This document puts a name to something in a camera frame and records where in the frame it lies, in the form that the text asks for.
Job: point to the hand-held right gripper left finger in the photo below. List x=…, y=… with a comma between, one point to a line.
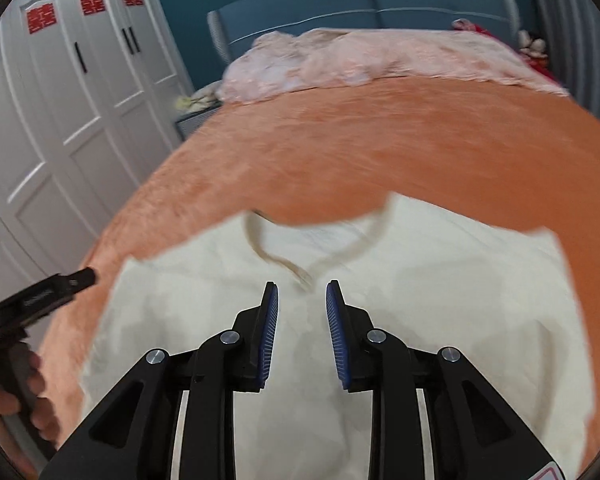
x=270, y=335

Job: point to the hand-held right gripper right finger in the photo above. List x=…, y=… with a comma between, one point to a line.
x=336, y=335

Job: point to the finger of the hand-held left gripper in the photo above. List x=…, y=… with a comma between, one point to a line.
x=60, y=285

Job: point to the cream quilted jacket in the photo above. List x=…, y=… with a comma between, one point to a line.
x=420, y=310

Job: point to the person's left hand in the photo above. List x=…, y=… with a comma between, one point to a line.
x=42, y=410

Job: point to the white wardrobe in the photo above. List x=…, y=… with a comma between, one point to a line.
x=55, y=125

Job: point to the orange plush blanket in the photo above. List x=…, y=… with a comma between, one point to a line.
x=380, y=140

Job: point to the grey nightstand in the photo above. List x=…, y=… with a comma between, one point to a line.
x=195, y=122

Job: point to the pale yellow cloth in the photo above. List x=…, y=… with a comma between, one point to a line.
x=200, y=97

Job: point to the pink lace bedspread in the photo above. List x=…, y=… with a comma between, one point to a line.
x=380, y=57

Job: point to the blue upholstered headboard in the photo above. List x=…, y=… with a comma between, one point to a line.
x=330, y=2

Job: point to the red cloth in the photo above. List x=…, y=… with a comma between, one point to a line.
x=545, y=69

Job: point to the small doll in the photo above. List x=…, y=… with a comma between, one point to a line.
x=532, y=45

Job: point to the grey curtain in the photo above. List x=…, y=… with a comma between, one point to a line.
x=575, y=35

